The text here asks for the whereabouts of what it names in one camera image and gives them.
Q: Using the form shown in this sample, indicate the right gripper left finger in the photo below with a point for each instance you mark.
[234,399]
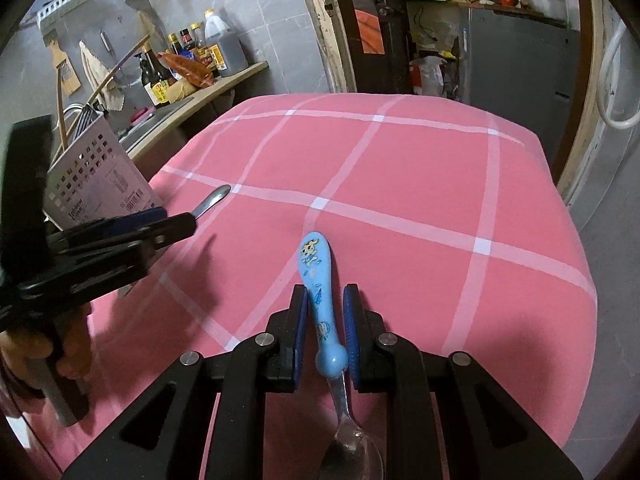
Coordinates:
[204,417]

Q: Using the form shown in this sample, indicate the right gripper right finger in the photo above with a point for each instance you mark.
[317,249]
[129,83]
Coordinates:
[446,416]

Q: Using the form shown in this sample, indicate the white perforated utensil holder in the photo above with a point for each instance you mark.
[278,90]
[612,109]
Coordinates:
[95,179]

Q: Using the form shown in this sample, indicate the blue handled child spoon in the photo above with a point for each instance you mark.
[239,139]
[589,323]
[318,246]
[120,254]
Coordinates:
[351,454]

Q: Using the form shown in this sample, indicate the person's left hand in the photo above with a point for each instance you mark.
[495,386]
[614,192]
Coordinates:
[19,347]

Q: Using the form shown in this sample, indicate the pink soap dish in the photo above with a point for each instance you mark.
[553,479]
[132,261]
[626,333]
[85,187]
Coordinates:
[140,116]

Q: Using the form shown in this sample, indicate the beige hanging towel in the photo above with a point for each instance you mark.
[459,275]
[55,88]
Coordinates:
[109,97]

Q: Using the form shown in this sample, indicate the wooden grater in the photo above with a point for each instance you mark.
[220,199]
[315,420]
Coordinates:
[61,62]

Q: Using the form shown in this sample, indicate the dark sauce bottle yellow label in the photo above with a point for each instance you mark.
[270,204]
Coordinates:
[161,79]

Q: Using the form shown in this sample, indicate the black pump bottle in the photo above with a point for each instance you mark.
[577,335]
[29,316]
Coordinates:
[146,78]

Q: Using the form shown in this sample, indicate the tan paper wrapped package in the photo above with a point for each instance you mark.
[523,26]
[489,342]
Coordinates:
[180,90]

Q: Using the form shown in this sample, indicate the pink checkered tablecloth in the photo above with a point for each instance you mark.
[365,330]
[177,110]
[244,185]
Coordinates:
[444,216]

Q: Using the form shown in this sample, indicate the orange brown snack bag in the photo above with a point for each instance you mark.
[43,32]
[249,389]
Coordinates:
[194,72]

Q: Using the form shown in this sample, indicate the large soy sauce jug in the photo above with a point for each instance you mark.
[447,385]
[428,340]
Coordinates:
[224,45]

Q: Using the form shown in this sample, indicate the grey washing machine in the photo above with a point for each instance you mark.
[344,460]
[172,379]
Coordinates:
[519,69]

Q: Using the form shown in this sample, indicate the white wall basket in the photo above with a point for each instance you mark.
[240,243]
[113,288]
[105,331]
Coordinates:
[55,9]

